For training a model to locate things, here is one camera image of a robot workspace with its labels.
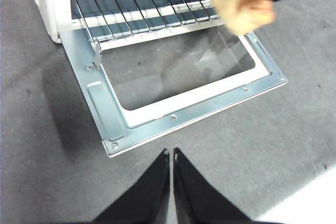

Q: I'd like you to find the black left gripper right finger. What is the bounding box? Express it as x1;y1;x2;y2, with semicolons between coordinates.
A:
172;147;253;224

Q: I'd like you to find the golden brown bread loaf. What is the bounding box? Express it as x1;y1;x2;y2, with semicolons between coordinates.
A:
194;0;276;36

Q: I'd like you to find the white Toshiba toaster oven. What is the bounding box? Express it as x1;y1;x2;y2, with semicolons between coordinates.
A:
23;0;226;51

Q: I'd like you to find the metal wire oven rack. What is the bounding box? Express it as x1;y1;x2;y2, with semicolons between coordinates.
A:
68;0;221;42

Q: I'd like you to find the glass oven door with handle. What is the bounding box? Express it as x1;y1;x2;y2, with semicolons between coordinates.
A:
58;26;289;158

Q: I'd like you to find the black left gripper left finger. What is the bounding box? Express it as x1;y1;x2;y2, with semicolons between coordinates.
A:
91;148;171;224

